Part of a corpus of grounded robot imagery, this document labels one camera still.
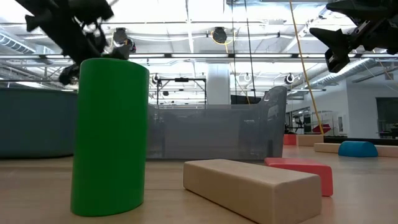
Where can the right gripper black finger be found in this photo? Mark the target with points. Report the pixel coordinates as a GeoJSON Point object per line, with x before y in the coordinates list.
{"type": "Point", "coordinates": [334, 40]}
{"type": "Point", "coordinates": [335, 62]}

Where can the red cube block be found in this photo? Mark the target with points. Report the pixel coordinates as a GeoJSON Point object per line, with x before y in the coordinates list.
{"type": "Point", "coordinates": [289, 139]}

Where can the black metal rig frame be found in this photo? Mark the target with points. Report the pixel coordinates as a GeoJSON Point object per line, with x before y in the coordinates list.
{"type": "Point", "coordinates": [182, 79]}

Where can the black aluminium table frame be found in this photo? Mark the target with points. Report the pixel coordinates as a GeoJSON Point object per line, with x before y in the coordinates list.
{"type": "Point", "coordinates": [357, 140]}

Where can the white building pillar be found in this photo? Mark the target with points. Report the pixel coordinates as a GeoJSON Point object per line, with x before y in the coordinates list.
{"type": "Point", "coordinates": [218, 84]}

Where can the dark window opening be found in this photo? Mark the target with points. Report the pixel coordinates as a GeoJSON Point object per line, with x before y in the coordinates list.
{"type": "Point", "coordinates": [387, 115]}

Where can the natural wood rectangular block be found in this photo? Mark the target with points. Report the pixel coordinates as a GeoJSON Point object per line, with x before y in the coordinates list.
{"type": "Point", "coordinates": [309, 140]}
{"type": "Point", "coordinates": [248, 189]}

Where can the red square block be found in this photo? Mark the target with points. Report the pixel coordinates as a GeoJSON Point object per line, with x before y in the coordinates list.
{"type": "Point", "coordinates": [311, 174]}

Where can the transparent grey plastic bin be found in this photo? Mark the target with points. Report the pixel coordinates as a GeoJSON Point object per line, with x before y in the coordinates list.
{"type": "Point", "coordinates": [217, 133]}

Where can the red arrow sign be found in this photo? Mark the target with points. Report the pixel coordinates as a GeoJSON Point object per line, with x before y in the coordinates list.
{"type": "Point", "coordinates": [321, 128]}

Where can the blue half-cylinder block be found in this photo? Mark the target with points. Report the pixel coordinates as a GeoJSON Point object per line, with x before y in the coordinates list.
{"type": "Point", "coordinates": [357, 149]}

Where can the teal plastic bin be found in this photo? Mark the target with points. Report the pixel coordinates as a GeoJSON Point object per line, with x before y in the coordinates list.
{"type": "Point", "coordinates": [37, 124]}

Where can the green cylinder block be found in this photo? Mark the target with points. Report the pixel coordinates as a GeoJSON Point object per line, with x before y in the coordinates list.
{"type": "Point", "coordinates": [110, 140]}

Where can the silver ventilation duct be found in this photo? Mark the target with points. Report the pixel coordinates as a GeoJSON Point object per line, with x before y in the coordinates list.
{"type": "Point", "coordinates": [15, 45]}
{"type": "Point", "coordinates": [342, 73]}

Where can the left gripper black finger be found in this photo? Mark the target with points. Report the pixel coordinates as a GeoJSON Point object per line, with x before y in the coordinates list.
{"type": "Point", "coordinates": [69, 74]}
{"type": "Point", "coordinates": [79, 43]}

